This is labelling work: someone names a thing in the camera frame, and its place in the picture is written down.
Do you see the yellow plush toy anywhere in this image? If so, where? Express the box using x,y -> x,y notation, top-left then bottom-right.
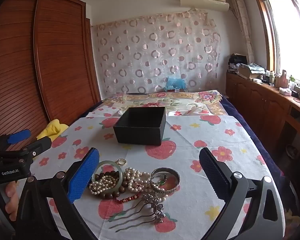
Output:
37,119 -> 69,142

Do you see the silver hair fork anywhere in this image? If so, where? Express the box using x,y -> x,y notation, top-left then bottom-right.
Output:
109,194 -> 168,233

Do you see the wooden slatted wardrobe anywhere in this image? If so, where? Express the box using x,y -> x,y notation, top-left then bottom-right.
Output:
0,0 -> 102,153

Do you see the green pendant necklace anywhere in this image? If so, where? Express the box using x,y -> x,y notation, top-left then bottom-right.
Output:
150,174 -> 169,188

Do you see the wooden frame window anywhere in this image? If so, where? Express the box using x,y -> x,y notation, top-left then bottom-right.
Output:
251,0 -> 300,85

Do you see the white pearl necklace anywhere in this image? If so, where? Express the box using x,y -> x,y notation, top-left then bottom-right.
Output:
89,167 -> 150,196

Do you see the cardboard box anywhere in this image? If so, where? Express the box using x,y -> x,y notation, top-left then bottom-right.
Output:
239,64 -> 265,80

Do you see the red bead bracelet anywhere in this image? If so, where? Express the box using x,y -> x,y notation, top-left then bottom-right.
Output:
115,194 -> 140,204

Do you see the floral blanket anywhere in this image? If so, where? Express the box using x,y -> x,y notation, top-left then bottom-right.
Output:
100,90 -> 227,117

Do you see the pink bottle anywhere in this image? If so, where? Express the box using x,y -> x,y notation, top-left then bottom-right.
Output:
275,69 -> 289,88

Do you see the engraved silver bangle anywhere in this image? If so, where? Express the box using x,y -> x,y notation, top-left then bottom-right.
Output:
151,167 -> 181,197

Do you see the long wooden cabinet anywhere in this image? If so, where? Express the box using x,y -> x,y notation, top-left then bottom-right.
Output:
225,71 -> 300,170

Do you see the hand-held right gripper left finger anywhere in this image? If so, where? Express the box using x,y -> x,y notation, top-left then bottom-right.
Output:
14,147 -> 100,240

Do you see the gathered window curtain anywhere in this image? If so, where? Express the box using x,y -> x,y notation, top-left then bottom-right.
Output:
229,0 -> 255,60

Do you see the strawberry print tablecloth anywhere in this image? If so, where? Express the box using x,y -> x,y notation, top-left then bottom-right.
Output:
22,110 -> 278,240

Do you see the brown wooden bead bracelet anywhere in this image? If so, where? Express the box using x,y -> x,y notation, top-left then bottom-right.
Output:
94,170 -> 141,200

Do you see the blue plush toy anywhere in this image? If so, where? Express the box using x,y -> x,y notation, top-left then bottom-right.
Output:
165,76 -> 187,92

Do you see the black bag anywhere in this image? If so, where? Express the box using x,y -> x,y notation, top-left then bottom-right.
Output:
229,54 -> 248,68

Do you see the circle pattern wall curtain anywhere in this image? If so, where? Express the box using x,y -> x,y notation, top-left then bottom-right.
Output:
94,11 -> 222,96

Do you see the pale green jade bangle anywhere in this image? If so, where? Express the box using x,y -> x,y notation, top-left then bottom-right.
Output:
91,160 -> 124,189

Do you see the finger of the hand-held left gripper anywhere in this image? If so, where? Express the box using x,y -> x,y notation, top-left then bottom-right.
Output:
0,129 -> 32,153
5,136 -> 52,161

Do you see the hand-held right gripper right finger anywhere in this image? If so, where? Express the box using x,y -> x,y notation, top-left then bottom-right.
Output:
199,147 -> 288,240

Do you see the person's left hand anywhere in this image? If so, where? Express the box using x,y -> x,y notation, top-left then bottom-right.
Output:
0,181 -> 20,222

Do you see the black box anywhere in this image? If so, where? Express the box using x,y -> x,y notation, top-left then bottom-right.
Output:
113,107 -> 166,146

